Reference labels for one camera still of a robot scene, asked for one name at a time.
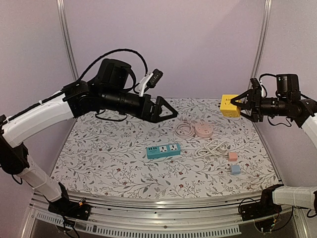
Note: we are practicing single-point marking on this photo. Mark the left aluminium corner post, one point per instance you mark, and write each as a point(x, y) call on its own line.
point(66, 38)

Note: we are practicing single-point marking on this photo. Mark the aluminium front rail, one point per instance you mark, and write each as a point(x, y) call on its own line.
point(207, 217)

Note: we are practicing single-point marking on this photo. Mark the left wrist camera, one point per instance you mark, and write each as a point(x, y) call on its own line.
point(149, 81)

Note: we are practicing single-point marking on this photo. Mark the pink round power strip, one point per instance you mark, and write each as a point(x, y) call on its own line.
point(203, 129)

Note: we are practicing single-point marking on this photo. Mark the teal power strip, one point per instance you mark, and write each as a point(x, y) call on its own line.
point(156, 152)

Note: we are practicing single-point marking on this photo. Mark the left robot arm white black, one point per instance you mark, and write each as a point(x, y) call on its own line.
point(106, 91)

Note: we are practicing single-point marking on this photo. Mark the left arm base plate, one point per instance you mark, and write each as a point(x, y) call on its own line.
point(73, 209)

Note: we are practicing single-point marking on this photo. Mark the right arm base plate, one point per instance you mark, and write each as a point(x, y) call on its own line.
point(256, 210)

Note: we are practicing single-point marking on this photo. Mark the aluminium corner post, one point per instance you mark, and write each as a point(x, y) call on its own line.
point(66, 38)
point(262, 38)

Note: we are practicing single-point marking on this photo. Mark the floral table mat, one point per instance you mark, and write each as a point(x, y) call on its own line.
point(105, 157)

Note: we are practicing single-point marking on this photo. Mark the blue charger cube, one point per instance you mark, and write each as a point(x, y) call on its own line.
point(235, 169)

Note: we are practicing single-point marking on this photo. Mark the right aluminium corner post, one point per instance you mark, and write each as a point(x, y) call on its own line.
point(262, 38)

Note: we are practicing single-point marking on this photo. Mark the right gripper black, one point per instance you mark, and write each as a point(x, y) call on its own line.
point(255, 104)

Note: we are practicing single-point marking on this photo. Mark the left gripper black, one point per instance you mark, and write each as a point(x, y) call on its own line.
point(145, 114)

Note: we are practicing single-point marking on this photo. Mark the yellow cube socket adapter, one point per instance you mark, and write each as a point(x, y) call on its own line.
point(227, 109)

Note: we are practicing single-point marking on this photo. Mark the pink charger cube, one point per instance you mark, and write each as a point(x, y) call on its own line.
point(232, 156)

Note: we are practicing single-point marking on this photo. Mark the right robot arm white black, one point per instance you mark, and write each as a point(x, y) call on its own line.
point(288, 102)

